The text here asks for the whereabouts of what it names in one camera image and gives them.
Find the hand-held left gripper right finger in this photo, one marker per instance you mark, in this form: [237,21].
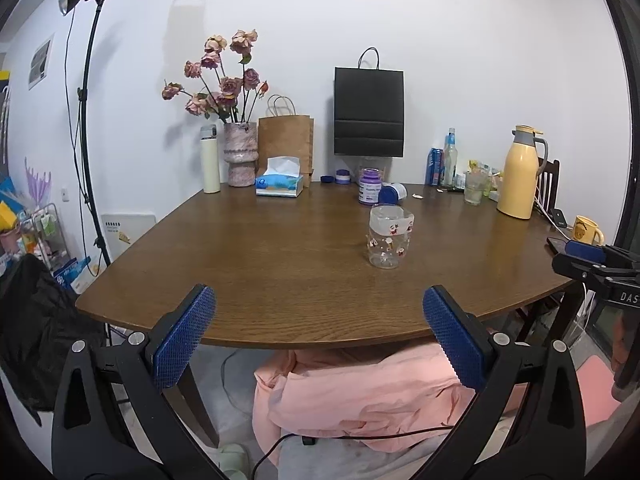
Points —
[457,340]

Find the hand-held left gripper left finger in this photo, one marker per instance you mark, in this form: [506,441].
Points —
[182,340]

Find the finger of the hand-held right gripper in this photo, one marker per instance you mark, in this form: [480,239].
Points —
[575,266]
[585,250]

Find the clear printed glass cup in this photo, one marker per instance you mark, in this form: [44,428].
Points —
[390,237]

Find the person's right hand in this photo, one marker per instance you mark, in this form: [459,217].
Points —
[622,345]

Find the yellow mug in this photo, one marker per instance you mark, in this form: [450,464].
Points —
[586,230]

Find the black smartphone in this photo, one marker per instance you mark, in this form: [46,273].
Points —
[556,245]

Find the dark wooden chair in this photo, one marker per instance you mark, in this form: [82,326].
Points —
[550,185]

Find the yellow thermos jug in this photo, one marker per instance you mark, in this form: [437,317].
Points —
[520,180]

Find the pink cushion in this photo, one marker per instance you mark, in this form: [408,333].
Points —
[597,390]

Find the pink blanket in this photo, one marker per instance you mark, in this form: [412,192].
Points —
[360,390]

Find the white board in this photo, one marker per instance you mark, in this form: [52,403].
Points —
[127,232]

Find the clear glass tumbler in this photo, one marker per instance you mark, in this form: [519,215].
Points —
[474,188]

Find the blue tissue packet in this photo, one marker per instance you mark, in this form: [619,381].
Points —
[75,272]

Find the pale green slipper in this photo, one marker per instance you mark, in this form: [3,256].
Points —
[232,460]

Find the black jacket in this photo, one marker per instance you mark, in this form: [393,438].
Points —
[40,330]

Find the blue lidded white jar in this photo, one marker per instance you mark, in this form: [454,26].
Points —
[393,193]

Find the clear plastic bottle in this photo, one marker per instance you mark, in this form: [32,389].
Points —
[450,157]

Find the blue drink can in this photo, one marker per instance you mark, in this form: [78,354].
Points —
[434,166]

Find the purple lidded jar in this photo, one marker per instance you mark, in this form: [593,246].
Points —
[370,187]

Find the metal storage rack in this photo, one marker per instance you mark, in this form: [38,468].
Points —
[42,230]

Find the cream thermos bottle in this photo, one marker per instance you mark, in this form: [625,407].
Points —
[210,160]

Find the blue tissue box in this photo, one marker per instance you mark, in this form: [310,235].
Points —
[279,183]

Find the pink speckled vase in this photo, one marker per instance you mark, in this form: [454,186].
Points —
[241,152]

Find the brown paper bag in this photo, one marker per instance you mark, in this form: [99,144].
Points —
[286,142]

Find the black paper bag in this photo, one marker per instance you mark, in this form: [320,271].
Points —
[369,110]

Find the dried pink roses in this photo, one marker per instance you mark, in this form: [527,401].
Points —
[220,80]

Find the dark door frame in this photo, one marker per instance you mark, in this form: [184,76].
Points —
[625,110]

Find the purple wall decal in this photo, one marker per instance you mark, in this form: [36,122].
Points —
[37,180]

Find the framed wall picture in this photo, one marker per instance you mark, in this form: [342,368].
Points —
[40,62]

